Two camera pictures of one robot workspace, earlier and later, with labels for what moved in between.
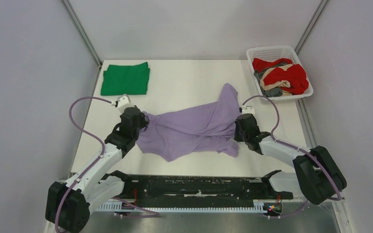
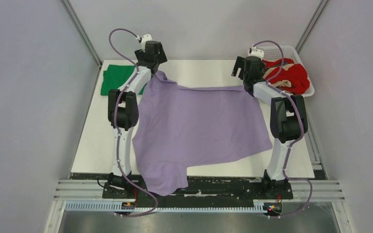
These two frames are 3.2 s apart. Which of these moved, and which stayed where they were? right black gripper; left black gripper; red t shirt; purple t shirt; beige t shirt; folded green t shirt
Moved: purple t shirt; right black gripper; left black gripper
Stayed: beige t shirt; folded green t shirt; red t shirt
